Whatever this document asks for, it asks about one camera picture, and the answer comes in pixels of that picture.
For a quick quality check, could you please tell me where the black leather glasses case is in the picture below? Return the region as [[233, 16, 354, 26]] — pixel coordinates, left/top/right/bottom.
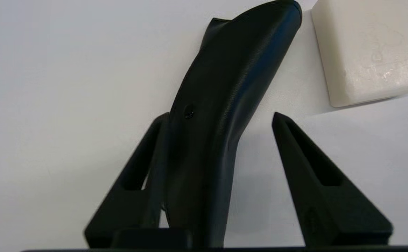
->
[[160, 0, 303, 249]]

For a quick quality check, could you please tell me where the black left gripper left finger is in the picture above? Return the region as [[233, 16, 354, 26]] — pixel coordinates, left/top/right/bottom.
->
[[84, 112, 171, 249]]

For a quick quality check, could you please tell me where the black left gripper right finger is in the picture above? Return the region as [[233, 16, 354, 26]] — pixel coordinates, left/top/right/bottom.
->
[[272, 112, 394, 247]]

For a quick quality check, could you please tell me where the cream white rectangular block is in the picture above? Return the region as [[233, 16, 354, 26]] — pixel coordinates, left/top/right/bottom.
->
[[311, 0, 408, 108]]

